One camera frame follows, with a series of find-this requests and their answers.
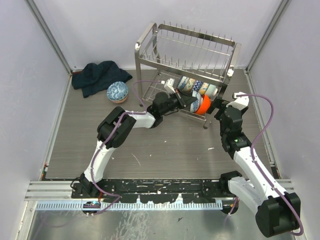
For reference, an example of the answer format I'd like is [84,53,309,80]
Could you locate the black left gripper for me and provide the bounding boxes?
[160,89,197,117]

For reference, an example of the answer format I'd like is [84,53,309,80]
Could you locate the blue white floral bowl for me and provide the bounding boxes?
[190,90,203,113]

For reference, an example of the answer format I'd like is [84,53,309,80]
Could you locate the plain orange bowl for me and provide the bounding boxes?
[195,94,211,115]

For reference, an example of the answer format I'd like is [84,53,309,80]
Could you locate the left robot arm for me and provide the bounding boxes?
[71,90,198,198]

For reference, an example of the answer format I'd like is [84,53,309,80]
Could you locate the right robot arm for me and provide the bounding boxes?
[210,92,304,238]

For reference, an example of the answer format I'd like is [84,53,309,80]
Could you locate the stainless steel dish rack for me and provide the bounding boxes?
[134,20,242,130]

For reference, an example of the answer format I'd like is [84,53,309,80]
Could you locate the orange floral back bowl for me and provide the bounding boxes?
[184,78,196,92]

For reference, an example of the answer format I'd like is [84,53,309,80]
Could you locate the green grid back bowl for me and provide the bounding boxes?
[205,84,218,98]

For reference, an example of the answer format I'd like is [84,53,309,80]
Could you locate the blue swirl back bowl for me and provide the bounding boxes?
[177,76,190,91]

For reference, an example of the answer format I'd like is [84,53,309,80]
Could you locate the yellow orange back bowl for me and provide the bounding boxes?
[198,82,210,96]

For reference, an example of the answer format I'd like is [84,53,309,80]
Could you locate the dark blue crumpled cloth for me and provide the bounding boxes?
[71,60,133,98]

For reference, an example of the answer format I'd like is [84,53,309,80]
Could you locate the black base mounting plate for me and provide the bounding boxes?
[71,179,235,204]

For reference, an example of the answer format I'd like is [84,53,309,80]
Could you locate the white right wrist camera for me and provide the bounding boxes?
[226,92,250,111]

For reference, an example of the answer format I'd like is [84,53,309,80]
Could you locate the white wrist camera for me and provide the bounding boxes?
[164,78,176,94]
[226,92,250,111]

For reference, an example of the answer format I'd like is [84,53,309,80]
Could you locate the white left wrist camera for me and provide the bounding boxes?
[164,78,176,94]

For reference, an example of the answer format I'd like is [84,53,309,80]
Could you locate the aluminium frame rail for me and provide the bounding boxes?
[25,178,278,203]

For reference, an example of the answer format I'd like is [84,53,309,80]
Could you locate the slotted cable duct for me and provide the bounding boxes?
[35,200,223,211]

